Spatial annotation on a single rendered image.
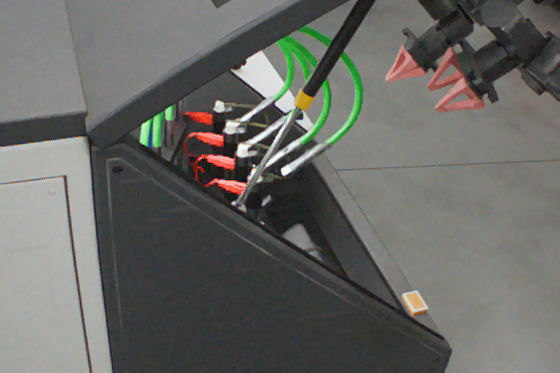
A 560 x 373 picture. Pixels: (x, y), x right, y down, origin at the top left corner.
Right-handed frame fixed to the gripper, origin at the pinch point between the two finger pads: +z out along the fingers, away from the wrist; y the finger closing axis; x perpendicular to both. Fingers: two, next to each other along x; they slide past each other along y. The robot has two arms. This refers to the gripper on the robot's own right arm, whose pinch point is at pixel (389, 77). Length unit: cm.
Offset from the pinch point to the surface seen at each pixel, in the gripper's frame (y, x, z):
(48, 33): 60, 40, 19
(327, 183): -13.1, -3.9, 26.2
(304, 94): 35, 51, -1
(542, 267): -158, -78, 19
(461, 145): -150, -167, 28
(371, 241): -17.4, 15.4, 21.7
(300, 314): 10, 53, 22
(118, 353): 27, 60, 41
